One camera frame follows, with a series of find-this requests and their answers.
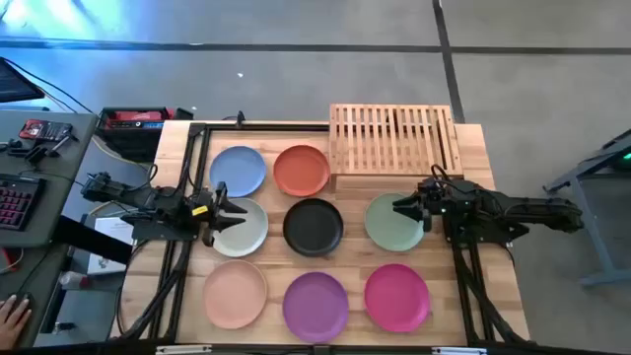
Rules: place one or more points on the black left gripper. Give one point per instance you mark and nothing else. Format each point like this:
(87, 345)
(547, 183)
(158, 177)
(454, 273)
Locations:
(209, 219)

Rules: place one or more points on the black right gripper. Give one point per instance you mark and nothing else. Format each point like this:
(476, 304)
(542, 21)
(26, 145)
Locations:
(431, 202)

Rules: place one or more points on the light grey plate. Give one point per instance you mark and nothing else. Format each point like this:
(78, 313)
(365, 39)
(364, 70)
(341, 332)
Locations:
(249, 236)

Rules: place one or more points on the pale green plate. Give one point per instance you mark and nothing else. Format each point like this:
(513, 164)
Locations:
(389, 232)

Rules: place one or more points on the blue plate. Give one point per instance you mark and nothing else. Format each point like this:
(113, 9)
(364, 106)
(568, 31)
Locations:
(236, 170)

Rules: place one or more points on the peach pink plate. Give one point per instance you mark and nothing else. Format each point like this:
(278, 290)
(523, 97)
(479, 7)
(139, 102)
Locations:
(234, 295)

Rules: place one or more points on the black plate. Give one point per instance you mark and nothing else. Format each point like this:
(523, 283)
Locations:
(313, 227)

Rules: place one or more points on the terracotta orange plate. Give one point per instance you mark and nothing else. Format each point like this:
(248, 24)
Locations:
(301, 170)

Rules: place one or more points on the magenta plate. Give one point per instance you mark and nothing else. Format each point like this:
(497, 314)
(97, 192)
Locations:
(397, 297)

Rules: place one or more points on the purple plate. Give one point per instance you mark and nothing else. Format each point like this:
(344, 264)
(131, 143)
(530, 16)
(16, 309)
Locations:
(315, 306)

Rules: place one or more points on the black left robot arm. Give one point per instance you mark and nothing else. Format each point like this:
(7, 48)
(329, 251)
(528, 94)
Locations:
(148, 197)

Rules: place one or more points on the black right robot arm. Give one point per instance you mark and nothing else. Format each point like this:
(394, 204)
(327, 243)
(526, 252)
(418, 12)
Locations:
(517, 209)

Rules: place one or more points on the wooden slatted shelf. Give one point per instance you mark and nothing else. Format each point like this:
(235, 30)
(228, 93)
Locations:
(374, 143)

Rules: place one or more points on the yellow tag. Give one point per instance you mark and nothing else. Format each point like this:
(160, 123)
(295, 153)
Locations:
(199, 210)

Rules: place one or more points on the white booklet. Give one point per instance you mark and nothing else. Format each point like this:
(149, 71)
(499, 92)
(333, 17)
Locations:
(111, 232)

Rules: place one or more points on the red and black toolbox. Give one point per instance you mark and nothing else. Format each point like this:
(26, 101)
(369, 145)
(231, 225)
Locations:
(133, 118)

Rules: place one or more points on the black diagonal bar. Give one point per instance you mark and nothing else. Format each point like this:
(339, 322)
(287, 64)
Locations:
(93, 241)

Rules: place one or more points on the white bottle with red cap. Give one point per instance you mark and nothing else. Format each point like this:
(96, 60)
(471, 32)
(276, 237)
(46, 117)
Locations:
(74, 280)

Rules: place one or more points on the dark grey desk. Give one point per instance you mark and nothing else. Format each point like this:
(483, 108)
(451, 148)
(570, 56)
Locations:
(44, 266)

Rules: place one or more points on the small black clamp tool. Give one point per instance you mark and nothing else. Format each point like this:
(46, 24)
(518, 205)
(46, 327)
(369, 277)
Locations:
(42, 153)

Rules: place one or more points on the small black plug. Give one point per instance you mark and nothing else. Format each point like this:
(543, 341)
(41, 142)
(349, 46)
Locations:
(64, 327)

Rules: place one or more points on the black smartphone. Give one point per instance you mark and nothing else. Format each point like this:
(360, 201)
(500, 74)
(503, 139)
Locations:
(44, 130)

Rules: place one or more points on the black backlit keyboard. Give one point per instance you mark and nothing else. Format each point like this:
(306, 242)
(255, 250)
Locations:
(20, 202)

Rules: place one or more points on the grey metal stand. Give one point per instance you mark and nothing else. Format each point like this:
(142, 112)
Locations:
(611, 277)

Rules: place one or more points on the person's hand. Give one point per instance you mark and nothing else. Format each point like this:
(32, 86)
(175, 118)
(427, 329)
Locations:
(12, 320)

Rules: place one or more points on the black monitor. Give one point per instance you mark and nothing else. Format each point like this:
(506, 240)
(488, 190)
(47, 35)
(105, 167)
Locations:
(15, 84)

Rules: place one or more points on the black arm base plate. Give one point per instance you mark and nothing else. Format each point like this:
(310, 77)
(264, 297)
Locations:
(493, 235)
(158, 233)

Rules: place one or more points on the black aluminium rail frame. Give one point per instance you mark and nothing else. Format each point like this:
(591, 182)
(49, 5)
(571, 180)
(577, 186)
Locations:
(271, 127)

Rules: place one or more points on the silver bracket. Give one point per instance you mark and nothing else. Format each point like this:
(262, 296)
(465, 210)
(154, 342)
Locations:
(458, 350)
(182, 349)

